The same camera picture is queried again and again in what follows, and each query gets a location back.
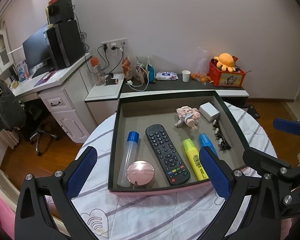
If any yellow highlighter marker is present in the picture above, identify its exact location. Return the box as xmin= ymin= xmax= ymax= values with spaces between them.
xmin=183 ymin=138 xmax=209 ymax=181

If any black remote control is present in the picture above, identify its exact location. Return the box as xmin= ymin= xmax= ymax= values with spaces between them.
xmin=145 ymin=124 xmax=190 ymax=186

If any white charger block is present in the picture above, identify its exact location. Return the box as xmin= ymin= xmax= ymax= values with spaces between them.
xmin=199 ymin=102 xmax=220 ymax=122

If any blue highlighter marker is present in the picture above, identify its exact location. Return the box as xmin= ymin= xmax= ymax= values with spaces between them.
xmin=198 ymin=133 xmax=218 ymax=156

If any rose gold round jar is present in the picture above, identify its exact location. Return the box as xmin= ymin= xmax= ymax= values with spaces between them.
xmin=127 ymin=160 xmax=155 ymax=189

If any pink storage box tray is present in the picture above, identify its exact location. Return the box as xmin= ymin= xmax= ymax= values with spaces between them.
xmin=108 ymin=91 xmax=249 ymax=196

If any clear bottle blue cap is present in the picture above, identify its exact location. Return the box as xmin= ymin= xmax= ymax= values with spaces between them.
xmin=117 ymin=131 xmax=140 ymax=187

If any pink bed blanket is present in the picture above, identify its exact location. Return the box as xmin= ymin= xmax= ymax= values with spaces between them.
xmin=0 ymin=197 xmax=15 ymax=239

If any red toy box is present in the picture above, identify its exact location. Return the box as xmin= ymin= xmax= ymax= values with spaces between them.
xmin=208 ymin=59 xmax=246 ymax=88

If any orange octopus plush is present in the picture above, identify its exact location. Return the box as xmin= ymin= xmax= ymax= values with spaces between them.
xmin=213 ymin=53 xmax=236 ymax=73

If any black office chair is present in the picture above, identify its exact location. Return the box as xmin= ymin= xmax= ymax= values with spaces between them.
xmin=19 ymin=99 xmax=59 ymax=156

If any bag of oranges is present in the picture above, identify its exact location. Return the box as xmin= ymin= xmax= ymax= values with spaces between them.
xmin=190 ymin=47 xmax=213 ymax=84

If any dark jacket on chair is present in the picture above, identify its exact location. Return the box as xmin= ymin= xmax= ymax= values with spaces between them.
xmin=0 ymin=78 xmax=26 ymax=131

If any white paper cup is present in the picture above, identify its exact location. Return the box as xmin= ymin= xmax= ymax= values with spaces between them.
xmin=182 ymin=70 xmax=191 ymax=82

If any white computer desk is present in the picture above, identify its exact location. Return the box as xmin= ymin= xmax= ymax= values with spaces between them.
xmin=13 ymin=53 xmax=97 ymax=143

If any low black-top side cabinet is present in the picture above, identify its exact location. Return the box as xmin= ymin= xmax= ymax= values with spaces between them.
xmin=85 ymin=74 xmax=249 ymax=125

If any wet wipes pack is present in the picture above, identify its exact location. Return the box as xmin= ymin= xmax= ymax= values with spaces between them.
xmin=155 ymin=72 xmax=178 ymax=81

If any black keyboard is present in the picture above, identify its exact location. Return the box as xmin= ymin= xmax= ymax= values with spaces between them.
xmin=32 ymin=66 xmax=56 ymax=78

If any red-cap water bottle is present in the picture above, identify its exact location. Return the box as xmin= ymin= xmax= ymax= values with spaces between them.
xmin=90 ymin=57 xmax=105 ymax=86

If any black computer monitor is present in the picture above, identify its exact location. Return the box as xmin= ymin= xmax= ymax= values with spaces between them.
xmin=23 ymin=24 xmax=52 ymax=70

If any white glass-door cabinet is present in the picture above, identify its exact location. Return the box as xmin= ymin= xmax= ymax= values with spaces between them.
xmin=0 ymin=28 xmax=14 ymax=75

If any black computer tower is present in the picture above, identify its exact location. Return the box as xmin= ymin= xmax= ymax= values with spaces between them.
xmin=44 ymin=20 xmax=84 ymax=70

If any black speaker on tower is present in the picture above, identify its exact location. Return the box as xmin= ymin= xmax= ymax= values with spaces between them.
xmin=46 ymin=0 xmax=75 ymax=24

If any wall power socket strip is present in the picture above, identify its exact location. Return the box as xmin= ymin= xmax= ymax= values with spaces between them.
xmin=101 ymin=38 xmax=128 ymax=49

